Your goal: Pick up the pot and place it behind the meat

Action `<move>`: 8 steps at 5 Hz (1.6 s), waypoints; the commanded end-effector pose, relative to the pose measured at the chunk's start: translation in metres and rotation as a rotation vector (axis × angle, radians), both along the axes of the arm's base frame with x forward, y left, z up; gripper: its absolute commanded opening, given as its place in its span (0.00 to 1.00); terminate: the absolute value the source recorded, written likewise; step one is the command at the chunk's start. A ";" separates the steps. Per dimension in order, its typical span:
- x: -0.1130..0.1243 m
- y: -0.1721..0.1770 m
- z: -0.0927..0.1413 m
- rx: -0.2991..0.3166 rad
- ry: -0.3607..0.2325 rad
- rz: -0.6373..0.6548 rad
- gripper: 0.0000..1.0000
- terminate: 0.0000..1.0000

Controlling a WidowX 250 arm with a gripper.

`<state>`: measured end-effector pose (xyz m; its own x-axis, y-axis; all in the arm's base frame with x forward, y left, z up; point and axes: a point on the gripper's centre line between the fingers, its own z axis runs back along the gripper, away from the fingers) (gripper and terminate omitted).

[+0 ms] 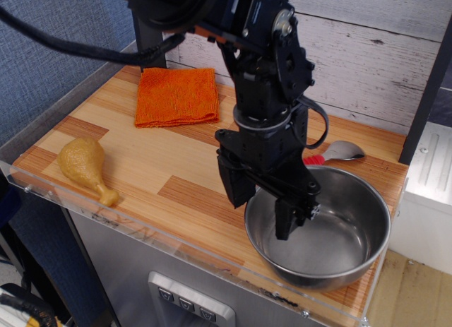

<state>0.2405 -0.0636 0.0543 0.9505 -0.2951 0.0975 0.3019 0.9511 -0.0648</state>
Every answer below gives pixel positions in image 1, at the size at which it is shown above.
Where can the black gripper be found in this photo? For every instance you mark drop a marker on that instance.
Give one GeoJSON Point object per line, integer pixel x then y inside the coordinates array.
{"type": "Point", "coordinates": [266, 152]}

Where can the silver steel bowl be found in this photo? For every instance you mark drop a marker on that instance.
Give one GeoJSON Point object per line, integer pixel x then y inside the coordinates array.
{"type": "Point", "coordinates": [334, 249]}

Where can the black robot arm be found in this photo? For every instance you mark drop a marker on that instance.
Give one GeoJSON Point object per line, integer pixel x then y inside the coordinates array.
{"type": "Point", "coordinates": [270, 70]}

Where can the folded orange cloth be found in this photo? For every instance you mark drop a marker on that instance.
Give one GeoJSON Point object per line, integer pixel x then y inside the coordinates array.
{"type": "Point", "coordinates": [174, 97]}

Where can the silver button control panel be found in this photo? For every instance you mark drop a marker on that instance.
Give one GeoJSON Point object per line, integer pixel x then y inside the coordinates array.
{"type": "Point", "coordinates": [165, 290]}

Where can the white ribbed side box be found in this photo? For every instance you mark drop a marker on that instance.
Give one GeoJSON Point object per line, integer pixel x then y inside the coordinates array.
{"type": "Point", "coordinates": [422, 226]}

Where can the clear acrylic edge guard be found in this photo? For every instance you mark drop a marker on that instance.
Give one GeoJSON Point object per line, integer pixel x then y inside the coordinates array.
{"type": "Point", "coordinates": [193, 235]}

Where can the plastic toy chicken drumstick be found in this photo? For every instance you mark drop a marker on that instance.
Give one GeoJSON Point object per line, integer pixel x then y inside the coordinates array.
{"type": "Point", "coordinates": [81, 160]}

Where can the yellow object bottom left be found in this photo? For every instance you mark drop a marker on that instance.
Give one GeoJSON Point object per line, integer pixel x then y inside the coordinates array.
{"type": "Point", "coordinates": [42, 321]}

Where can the red handled metal spoon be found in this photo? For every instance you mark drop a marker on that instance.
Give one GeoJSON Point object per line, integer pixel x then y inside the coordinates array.
{"type": "Point", "coordinates": [338, 150]}

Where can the dark right vertical post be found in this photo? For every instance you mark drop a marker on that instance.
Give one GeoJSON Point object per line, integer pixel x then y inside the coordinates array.
{"type": "Point", "coordinates": [426, 104]}

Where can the dark vertical post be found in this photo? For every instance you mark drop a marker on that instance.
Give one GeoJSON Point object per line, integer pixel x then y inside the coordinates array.
{"type": "Point", "coordinates": [426, 104]}
{"type": "Point", "coordinates": [147, 35]}

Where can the dark left vertical post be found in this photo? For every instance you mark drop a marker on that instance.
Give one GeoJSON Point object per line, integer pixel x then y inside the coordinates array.
{"type": "Point", "coordinates": [147, 35]}

